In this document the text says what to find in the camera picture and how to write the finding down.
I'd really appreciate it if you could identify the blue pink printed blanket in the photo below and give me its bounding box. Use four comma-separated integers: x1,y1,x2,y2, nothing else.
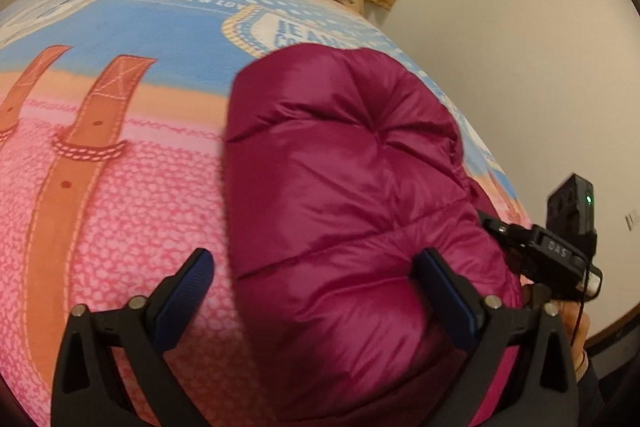
0,0,535,427

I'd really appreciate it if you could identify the magenta down jacket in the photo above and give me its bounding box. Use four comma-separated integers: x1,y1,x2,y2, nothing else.
222,44,526,427

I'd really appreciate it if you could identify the person's right hand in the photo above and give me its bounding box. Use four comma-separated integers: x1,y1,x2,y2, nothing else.
559,299,591,380

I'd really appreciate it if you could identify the person's dark sleeved forearm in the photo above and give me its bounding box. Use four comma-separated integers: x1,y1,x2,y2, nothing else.
574,354,621,427

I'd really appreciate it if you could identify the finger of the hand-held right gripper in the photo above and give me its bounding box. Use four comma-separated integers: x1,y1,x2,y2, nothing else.
477,208,533,254

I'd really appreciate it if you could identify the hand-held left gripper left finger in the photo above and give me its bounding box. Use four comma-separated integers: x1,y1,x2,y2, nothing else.
50,248,216,427

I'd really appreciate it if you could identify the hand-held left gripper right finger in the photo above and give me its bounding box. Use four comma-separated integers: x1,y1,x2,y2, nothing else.
412,248,581,427

